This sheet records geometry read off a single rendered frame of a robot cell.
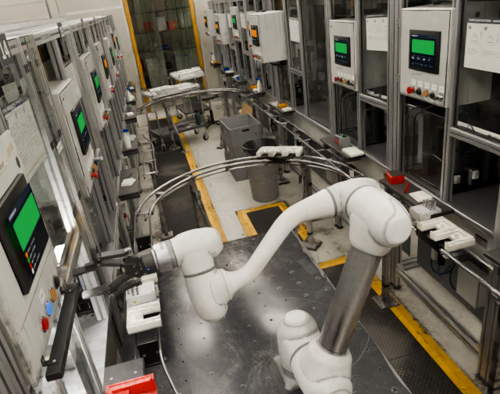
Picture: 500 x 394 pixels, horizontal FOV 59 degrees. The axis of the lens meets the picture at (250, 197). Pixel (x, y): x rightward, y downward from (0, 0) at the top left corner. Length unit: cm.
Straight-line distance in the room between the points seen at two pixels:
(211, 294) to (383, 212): 56
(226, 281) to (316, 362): 42
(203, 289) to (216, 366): 67
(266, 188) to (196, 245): 338
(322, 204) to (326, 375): 55
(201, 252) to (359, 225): 48
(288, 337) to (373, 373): 39
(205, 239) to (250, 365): 76
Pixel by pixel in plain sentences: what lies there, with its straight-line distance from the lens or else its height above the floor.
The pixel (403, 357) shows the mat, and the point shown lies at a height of 1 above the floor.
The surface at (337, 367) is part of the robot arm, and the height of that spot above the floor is 94.
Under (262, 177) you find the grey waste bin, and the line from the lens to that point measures 462.
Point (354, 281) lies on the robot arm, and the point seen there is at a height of 122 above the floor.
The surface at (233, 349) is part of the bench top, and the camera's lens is 202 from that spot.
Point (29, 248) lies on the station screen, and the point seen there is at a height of 161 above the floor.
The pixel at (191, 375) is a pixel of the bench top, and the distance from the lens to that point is 196.
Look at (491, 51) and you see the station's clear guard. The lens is 220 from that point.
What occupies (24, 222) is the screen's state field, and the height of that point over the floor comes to 166.
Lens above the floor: 206
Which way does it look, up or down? 25 degrees down
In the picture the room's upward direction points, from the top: 8 degrees counter-clockwise
